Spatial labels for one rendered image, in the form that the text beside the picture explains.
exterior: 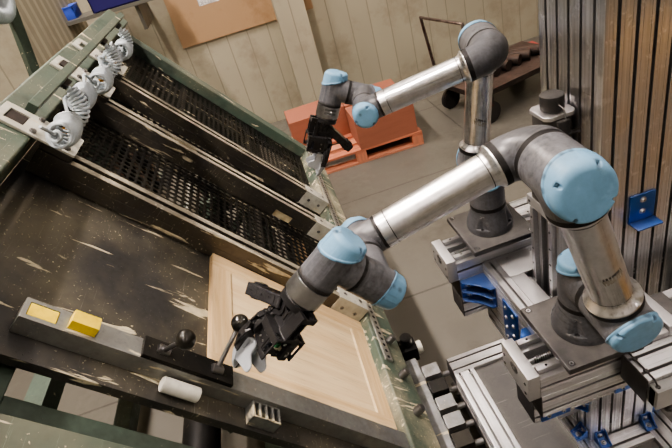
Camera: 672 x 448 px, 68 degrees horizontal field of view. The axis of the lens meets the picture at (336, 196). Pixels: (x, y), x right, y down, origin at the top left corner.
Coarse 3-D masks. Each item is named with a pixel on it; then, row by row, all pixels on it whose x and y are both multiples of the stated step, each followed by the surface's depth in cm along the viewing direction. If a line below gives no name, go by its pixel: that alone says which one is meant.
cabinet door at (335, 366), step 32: (224, 288) 134; (224, 320) 124; (320, 320) 154; (352, 320) 167; (320, 352) 140; (352, 352) 151; (288, 384) 120; (320, 384) 129; (352, 384) 138; (384, 416) 135
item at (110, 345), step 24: (24, 312) 87; (48, 336) 89; (72, 336) 90; (96, 336) 92; (120, 336) 96; (120, 360) 95; (144, 360) 96; (192, 384) 101; (216, 384) 103; (240, 384) 107; (264, 384) 111; (288, 408) 110; (312, 408) 115; (336, 408) 121; (336, 432) 118; (360, 432) 120; (384, 432) 126
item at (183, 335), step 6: (180, 330) 92; (186, 330) 91; (192, 330) 92; (180, 336) 90; (186, 336) 90; (192, 336) 91; (174, 342) 94; (180, 342) 90; (186, 342) 90; (192, 342) 91; (162, 348) 98; (168, 348) 96; (180, 348) 91; (186, 348) 91; (162, 354) 98; (168, 354) 98
